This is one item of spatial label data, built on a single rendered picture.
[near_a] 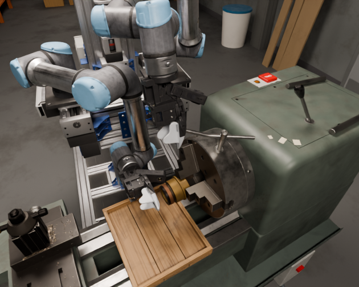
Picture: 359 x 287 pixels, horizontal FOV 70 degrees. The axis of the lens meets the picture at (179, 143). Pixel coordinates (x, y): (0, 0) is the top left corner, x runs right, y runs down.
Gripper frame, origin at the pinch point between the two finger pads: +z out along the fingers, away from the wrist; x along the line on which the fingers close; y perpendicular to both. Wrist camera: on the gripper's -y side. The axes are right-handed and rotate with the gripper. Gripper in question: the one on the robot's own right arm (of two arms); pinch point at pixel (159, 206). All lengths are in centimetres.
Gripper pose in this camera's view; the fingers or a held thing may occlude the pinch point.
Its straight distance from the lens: 89.7
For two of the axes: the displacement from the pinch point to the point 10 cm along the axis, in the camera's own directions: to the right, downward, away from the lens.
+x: 0.0, -7.5, -6.6
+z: 4.9, 5.7, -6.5
